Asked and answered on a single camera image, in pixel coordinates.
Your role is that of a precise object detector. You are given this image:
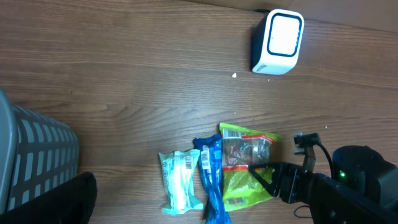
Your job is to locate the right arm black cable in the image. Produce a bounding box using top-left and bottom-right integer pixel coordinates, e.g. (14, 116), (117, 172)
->
(293, 142), (335, 219)

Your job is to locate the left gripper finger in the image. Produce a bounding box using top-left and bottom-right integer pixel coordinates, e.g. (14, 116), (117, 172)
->
(1, 172), (98, 224)

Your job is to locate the green gummy candy bag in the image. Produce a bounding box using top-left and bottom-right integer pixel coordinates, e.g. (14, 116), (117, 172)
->
(220, 123), (280, 212)

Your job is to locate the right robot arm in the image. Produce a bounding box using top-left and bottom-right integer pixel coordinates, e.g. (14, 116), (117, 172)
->
(248, 146), (397, 223)

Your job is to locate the grey plastic mesh basket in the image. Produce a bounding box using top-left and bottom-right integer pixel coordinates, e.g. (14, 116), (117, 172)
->
(1, 91), (80, 213)

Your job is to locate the white barcode scanner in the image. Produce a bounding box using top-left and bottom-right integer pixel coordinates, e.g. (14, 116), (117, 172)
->
(251, 9), (305, 75)

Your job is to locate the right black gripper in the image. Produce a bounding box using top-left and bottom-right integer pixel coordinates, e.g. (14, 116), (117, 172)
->
(248, 162), (317, 204)

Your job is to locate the blue snack packet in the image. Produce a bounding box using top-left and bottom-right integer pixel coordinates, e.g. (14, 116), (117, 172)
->
(193, 134), (232, 224)

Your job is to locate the mint green white packet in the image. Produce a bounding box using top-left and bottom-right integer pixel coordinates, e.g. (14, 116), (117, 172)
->
(159, 149), (204, 215)

